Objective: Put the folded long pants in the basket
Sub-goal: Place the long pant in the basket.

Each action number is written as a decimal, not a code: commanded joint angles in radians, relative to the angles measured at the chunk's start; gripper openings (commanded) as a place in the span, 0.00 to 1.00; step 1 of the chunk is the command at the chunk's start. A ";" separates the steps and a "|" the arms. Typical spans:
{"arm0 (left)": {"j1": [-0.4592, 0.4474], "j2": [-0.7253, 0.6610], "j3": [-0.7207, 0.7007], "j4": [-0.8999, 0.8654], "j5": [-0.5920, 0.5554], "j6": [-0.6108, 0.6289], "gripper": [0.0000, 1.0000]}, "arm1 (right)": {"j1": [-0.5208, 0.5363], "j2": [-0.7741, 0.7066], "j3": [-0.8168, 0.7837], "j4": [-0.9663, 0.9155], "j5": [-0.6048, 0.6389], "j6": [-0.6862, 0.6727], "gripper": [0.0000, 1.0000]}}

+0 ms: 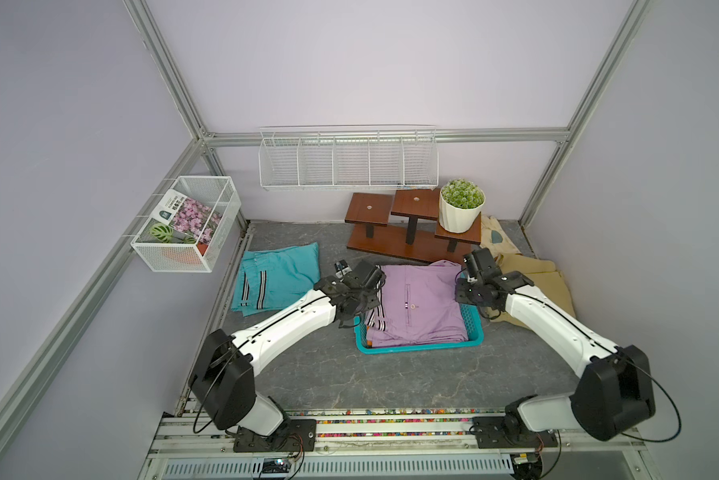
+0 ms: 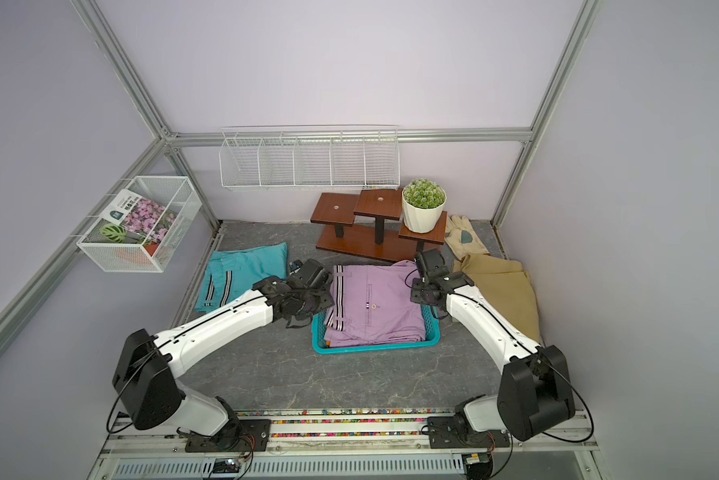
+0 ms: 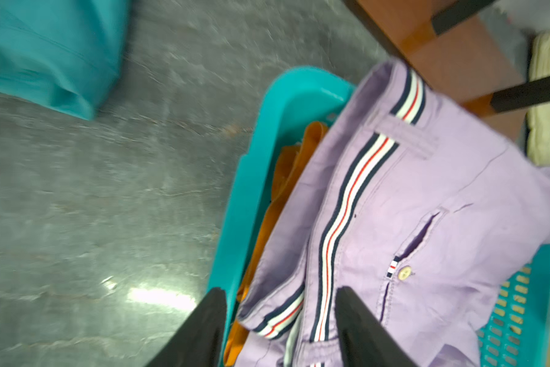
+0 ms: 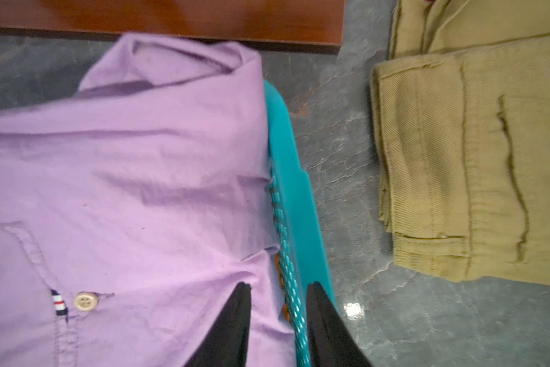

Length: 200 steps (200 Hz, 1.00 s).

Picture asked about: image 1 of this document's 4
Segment white wire wall shelf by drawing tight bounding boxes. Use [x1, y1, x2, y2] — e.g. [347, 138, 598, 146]
[259, 125, 439, 190]

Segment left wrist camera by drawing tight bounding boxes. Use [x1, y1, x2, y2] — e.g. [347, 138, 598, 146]
[334, 260, 353, 278]

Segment pink artificial flowers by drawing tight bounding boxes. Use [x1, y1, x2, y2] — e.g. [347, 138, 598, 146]
[169, 198, 222, 244]

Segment white pot green plant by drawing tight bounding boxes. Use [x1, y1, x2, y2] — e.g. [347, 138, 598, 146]
[439, 179, 485, 234]

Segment khaki folded pants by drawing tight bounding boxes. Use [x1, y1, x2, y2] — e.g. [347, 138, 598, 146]
[497, 254, 577, 317]

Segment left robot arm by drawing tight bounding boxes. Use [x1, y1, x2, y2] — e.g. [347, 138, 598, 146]
[189, 261, 385, 437]

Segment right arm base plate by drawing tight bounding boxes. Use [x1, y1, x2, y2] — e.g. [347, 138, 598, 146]
[467, 415, 559, 451]

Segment brown wooden tiered stand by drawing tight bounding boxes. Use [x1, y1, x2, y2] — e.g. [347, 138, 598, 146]
[345, 189, 481, 263]

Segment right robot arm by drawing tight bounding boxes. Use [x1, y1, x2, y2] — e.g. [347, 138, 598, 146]
[455, 248, 657, 444]

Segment teal plastic basket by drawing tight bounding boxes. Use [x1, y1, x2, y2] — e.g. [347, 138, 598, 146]
[354, 305, 485, 355]

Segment white wire basket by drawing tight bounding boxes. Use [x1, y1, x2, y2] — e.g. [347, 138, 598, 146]
[131, 176, 242, 273]

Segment teal folded pants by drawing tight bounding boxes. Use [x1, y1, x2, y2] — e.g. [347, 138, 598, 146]
[231, 242, 321, 316]

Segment purple pants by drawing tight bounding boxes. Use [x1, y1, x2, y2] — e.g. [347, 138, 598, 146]
[365, 260, 469, 349]

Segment beige glove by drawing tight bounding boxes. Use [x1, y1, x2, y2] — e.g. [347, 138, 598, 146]
[479, 215, 521, 257]

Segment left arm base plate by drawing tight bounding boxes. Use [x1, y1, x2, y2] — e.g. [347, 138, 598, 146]
[234, 419, 317, 453]

